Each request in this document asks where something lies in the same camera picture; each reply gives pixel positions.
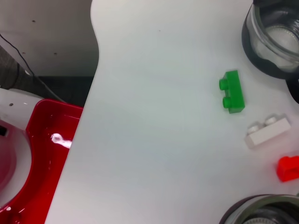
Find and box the thin black cable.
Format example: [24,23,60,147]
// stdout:
[0,34,68,103]

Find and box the white panel with screws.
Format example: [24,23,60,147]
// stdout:
[0,0,101,77]

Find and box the green two-stud brick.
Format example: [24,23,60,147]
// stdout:
[219,70,246,115]

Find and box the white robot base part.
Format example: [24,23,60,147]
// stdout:
[0,88,45,208]

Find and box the white two-stud brick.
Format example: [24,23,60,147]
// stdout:
[244,113,292,150]

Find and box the small red slope block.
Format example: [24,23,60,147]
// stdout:
[277,155,299,183]

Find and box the glass teacup with black sleeve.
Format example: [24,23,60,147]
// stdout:
[241,0,299,105]
[218,194,299,224]

